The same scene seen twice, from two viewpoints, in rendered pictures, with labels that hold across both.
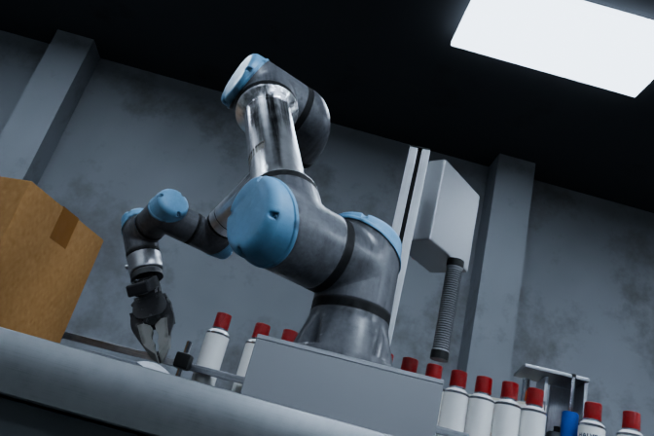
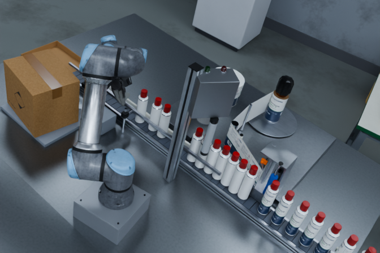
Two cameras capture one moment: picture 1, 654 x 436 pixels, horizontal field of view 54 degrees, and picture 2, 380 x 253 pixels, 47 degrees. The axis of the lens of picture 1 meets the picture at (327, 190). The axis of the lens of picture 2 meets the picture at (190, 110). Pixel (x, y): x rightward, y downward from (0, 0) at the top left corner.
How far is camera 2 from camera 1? 1.83 m
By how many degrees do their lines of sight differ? 68
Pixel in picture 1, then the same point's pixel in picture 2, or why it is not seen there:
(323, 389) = (90, 218)
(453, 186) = (209, 91)
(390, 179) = not seen: outside the picture
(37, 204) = (40, 97)
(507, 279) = not seen: outside the picture
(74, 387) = not seen: outside the picture
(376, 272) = (114, 182)
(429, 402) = (115, 232)
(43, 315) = (65, 113)
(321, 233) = (87, 177)
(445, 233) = (204, 111)
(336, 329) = (103, 195)
